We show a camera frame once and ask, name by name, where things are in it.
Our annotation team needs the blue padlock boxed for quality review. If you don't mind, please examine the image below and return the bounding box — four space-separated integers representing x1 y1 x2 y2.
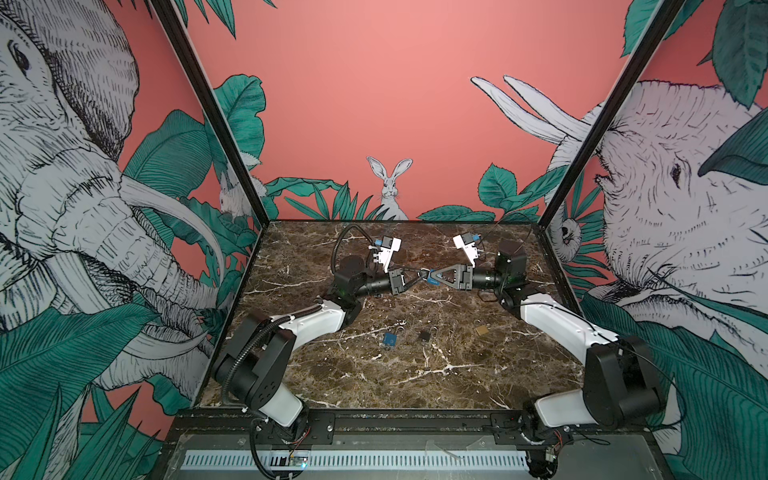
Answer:
381 332 398 349
425 273 440 286

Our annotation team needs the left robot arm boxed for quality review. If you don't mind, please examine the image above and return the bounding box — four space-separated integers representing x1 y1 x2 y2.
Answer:
211 256 429 428

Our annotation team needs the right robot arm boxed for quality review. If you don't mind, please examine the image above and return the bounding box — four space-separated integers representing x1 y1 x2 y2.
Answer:
427 252 665 429

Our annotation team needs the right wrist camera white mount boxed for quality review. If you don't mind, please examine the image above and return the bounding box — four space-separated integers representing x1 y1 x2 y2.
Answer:
452 232 482 267

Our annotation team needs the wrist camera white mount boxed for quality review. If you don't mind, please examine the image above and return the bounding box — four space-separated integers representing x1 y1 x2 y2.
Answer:
452 232 482 267
369 236 402 273

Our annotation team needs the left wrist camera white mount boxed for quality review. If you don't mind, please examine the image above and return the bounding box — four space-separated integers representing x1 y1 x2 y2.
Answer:
369 236 402 273

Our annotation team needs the white slotted cable duct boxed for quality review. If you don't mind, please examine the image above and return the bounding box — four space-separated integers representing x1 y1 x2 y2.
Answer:
180 450 528 472

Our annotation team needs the black mounting rail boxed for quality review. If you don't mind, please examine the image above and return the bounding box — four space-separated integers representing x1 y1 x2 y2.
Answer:
167 408 565 449

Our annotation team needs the right black frame post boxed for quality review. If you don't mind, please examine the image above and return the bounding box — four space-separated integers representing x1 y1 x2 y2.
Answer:
538 0 685 228

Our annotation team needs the black frame post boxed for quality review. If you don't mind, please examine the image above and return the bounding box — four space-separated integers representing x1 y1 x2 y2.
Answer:
150 0 270 228
538 0 685 228

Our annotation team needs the left black frame post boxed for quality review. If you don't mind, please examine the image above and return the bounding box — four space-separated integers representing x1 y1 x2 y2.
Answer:
150 0 270 228

